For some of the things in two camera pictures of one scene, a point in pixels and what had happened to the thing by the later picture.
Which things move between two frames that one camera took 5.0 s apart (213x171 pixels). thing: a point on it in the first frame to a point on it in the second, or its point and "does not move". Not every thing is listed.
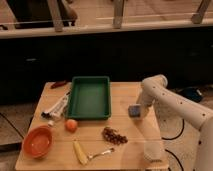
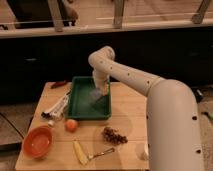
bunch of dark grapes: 113,135 does not move
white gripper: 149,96 to 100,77
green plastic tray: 89,98 does not move
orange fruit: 71,125 does not move
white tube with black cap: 58,107 does not move
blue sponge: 134,110 to 95,94
